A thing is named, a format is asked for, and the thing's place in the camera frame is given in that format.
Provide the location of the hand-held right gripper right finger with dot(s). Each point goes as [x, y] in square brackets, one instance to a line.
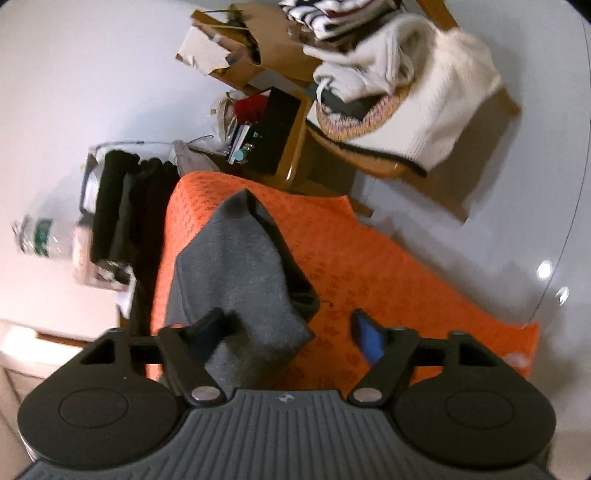
[369, 337]

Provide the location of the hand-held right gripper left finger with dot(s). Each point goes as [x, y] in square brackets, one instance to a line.
[207, 334]

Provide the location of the orange patterned mat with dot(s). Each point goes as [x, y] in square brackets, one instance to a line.
[369, 267]

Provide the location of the black folded garment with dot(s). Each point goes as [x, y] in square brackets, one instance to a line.
[152, 221]

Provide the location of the dark grey folded garment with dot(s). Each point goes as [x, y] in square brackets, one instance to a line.
[125, 217]

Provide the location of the black fleece garment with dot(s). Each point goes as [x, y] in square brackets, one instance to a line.
[108, 203]

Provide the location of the beige cloth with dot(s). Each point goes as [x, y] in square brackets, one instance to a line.
[198, 159]

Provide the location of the plastic bottle green label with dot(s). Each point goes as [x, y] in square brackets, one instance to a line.
[44, 235]

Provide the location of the small books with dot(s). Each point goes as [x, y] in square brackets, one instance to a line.
[240, 143]

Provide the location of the multicolour knit garment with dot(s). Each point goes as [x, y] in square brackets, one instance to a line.
[360, 127]

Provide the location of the wooden side cabinet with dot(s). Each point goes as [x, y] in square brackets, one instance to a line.
[298, 138]

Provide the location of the black box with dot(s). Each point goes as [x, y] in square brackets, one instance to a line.
[277, 129]

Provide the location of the wooden chair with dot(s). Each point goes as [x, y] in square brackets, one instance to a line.
[485, 152]

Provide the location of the red fluffy item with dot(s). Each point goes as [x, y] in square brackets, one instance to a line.
[249, 107]

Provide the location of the white knit sweater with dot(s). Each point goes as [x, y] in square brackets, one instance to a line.
[452, 101]

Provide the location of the white hooded sweatshirt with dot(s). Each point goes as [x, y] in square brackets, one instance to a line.
[369, 64]

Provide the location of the torn cardboard box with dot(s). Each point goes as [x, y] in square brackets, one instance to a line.
[277, 50]

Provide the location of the black white striped garment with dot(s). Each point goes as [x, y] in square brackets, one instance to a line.
[332, 18]

